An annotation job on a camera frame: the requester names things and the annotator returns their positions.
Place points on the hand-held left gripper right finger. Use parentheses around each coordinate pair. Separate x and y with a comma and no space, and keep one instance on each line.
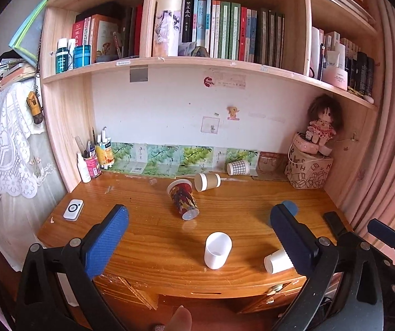
(292,239)

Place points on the white floral cylinder tube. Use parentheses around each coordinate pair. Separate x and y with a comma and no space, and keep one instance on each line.
(166,27)

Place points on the pink round box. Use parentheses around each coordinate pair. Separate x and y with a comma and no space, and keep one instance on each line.
(306,143)

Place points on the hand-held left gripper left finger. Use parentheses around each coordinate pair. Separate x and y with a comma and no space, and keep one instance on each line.
(109,239)

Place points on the row of black bottles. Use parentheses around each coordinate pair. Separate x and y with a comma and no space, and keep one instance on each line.
(361,72)

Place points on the blue jar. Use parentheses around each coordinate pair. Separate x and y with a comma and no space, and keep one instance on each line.
(82,56)

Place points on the stack of books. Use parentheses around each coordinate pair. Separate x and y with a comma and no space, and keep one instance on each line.
(9,72)

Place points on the clear plastic box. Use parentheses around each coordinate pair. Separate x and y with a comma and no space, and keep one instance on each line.
(269,163)

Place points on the small white bottle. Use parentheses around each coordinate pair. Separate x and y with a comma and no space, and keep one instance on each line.
(84,169)

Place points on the checkered paper cup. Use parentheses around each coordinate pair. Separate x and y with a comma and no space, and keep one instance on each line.
(237,168)

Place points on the row of white boxes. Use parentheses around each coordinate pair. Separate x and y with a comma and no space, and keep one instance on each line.
(332,46)

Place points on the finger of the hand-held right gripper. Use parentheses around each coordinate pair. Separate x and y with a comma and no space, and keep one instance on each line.
(335,224)
(383,231)

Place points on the teal bottle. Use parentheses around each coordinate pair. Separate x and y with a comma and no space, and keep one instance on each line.
(61,58)

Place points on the small white device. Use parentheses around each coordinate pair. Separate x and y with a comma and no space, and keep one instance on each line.
(73,210)

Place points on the pink cream jar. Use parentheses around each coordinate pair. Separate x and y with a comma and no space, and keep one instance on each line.
(335,76)

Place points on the red patterned paper cup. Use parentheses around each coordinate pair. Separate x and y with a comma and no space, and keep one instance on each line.
(183,200)

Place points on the white plastic cup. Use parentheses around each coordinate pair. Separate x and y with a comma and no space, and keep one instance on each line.
(218,251)

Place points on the row of red books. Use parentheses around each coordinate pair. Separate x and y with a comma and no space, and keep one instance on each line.
(107,31)

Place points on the grape printed paper strip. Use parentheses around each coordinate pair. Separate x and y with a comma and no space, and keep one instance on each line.
(163,158)

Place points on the person's left hand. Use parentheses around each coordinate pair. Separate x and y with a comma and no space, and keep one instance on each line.
(182,319)

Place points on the red wall sticker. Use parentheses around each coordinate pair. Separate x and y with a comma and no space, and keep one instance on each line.
(209,81)

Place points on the letter printed box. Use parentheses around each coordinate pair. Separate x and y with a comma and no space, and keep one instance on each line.
(307,174)

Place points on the brown-haired rag doll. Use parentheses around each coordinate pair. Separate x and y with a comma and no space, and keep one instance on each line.
(323,120)

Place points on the white paper cup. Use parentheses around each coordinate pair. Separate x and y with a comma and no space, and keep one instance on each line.
(277,261)

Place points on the white lace cloth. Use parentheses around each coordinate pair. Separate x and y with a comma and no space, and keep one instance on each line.
(7,138)

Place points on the pink curtain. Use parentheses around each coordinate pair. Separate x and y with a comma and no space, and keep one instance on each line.
(390,110)

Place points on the row of green and black books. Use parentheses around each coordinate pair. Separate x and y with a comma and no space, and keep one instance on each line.
(232,31)

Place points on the red pen holder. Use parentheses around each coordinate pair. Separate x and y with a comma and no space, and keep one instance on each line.
(92,165)

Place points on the wooden bookshelf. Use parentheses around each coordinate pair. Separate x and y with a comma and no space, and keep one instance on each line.
(66,110)

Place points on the brown paper cup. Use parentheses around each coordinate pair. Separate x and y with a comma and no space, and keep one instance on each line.
(207,181)

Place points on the green framed board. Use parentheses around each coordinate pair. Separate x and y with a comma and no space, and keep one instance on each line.
(28,31)

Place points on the yellow cartoon wall sticker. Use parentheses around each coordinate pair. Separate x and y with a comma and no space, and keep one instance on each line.
(233,112)

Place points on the wooden desk drawer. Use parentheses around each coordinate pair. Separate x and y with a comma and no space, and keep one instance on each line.
(273,294)

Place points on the grey tape patch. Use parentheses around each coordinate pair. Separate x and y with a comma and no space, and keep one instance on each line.
(138,74)

